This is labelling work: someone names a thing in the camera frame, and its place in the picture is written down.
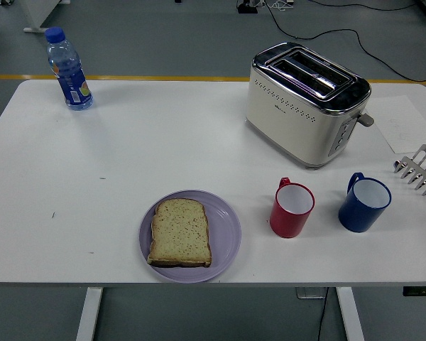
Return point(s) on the lilac round plate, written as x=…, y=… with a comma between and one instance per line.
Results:
x=225, y=231

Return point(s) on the bread slice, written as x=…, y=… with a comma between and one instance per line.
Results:
x=181, y=234

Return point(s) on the red mug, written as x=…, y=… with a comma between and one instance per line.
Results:
x=285, y=222

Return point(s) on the cream and chrome toaster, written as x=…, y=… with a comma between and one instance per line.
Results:
x=287, y=120

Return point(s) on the blue mug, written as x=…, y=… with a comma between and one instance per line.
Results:
x=356, y=215

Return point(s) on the black power strip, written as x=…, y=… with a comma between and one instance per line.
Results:
x=246, y=10

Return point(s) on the clear bottle with blue cap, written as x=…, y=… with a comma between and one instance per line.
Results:
x=72, y=81

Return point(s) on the white table leg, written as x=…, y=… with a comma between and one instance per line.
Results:
x=349, y=312
x=88, y=312

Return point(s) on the metal toast rack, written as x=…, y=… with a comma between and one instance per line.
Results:
x=406, y=166

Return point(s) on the yellow floor tape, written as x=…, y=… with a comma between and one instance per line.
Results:
x=21, y=76

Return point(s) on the black table control panel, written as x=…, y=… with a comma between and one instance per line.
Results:
x=420, y=290

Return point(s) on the clear under-table bracket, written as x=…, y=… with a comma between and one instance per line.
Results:
x=310, y=293

